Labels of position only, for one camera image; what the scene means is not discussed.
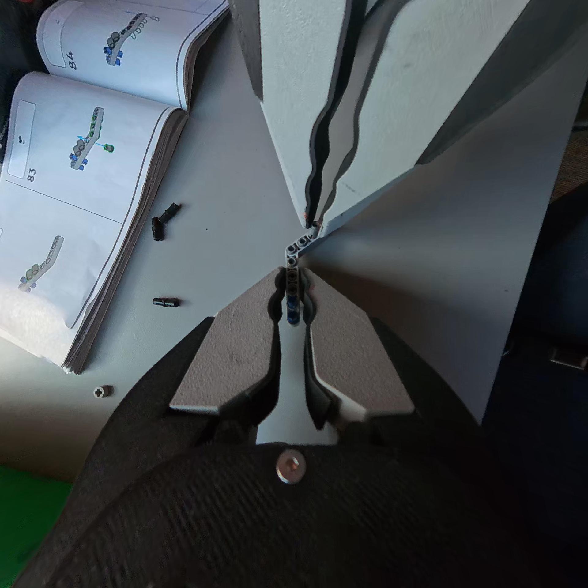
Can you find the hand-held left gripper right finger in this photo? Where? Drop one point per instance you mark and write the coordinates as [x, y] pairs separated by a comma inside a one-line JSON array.
[[356, 363]]

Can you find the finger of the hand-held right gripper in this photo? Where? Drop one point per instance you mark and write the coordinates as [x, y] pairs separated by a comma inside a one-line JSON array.
[[289, 92], [413, 101]]

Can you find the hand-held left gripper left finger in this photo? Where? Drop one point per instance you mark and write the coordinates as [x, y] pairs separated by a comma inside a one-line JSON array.
[[229, 358]]

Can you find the grey bent lego beam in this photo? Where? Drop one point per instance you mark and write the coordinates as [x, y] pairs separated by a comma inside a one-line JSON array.
[[293, 257]]

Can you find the black lego pin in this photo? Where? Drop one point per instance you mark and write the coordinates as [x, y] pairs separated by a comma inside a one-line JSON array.
[[170, 211], [157, 228], [166, 302]]

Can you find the grey lego bush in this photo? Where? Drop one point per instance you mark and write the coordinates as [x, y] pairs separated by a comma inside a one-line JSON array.
[[103, 391]]

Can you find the open lego instruction booklet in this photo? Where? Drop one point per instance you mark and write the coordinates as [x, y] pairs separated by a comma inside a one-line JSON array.
[[82, 193]]

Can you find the dark blue cloth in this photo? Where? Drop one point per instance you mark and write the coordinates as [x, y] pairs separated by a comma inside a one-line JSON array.
[[542, 413]]

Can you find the metal buckle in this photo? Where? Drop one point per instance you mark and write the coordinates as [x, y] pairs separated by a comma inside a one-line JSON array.
[[569, 357]]

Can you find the green mat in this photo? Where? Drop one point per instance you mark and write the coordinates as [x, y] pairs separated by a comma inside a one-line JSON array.
[[27, 519]]

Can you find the black printed box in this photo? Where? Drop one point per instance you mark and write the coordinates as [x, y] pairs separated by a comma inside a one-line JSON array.
[[13, 55]]

